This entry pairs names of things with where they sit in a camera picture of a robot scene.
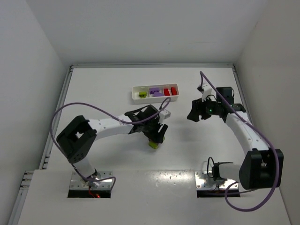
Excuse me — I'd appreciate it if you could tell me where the green red purple lego stack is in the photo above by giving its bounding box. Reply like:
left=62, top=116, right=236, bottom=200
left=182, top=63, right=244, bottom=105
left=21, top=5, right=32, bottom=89
left=149, top=141, right=159, bottom=150

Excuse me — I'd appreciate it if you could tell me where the green square lego brick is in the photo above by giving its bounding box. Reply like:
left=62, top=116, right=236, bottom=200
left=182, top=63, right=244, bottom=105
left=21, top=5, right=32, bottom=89
left=138, top=91, right=148, bottom=98

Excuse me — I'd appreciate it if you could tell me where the red lego brick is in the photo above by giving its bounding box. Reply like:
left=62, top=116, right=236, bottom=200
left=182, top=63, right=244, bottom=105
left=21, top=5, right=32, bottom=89
left=163, top=88, right=170, bottom=96

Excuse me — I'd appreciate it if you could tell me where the purple lego piece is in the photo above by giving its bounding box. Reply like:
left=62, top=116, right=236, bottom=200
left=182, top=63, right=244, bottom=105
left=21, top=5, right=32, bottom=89
left=149, top=87, right=164, bottom=97

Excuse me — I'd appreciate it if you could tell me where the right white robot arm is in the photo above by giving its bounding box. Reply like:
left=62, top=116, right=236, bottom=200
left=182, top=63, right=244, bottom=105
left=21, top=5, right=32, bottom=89
left=187, top=85, right=284, bottom=190

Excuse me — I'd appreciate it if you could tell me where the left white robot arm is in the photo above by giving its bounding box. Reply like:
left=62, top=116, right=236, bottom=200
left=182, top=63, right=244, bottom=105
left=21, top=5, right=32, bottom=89
left=56, top=105, right=171, bottom=182

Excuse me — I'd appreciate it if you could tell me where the white three-compartment tray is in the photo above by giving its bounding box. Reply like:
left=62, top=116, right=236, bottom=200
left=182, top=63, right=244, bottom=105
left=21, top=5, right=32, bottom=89
left=132, top=83, right=180, bottom=105

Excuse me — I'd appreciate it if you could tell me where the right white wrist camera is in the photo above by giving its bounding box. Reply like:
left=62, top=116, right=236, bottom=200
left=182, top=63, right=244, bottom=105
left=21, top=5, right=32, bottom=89
left=197, top=83, right=212, bottom=102

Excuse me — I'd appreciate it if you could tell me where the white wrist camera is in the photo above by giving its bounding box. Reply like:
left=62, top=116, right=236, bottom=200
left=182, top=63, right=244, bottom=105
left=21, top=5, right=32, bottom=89
left=159, top=109, right=171, bottom=121
left=197, top=83, right=212, bottom=102

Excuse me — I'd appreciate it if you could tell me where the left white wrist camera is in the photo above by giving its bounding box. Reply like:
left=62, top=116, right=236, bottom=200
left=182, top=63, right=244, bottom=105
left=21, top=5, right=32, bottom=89
left=159, top=109, right=171, bottom=121

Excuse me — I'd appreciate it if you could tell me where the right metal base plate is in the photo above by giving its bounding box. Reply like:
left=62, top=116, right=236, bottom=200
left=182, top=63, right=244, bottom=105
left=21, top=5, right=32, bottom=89
left=195, top=171, right=236, bottom=191

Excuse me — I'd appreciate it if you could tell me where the metal base plate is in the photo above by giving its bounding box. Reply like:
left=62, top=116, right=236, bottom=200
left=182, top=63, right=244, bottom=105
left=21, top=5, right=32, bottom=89
left=69, top=171, right=115, bottom=191
left=195, top=171, right=236, bottom=191

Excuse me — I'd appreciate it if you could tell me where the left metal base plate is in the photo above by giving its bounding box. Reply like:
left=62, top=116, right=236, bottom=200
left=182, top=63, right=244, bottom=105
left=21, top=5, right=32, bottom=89
left=69, top=171, right=115, bottom=191

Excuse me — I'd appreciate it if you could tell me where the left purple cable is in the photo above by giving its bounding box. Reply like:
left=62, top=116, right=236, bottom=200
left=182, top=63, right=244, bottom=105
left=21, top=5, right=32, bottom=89
left=50, top=97, right=172, bottom=190

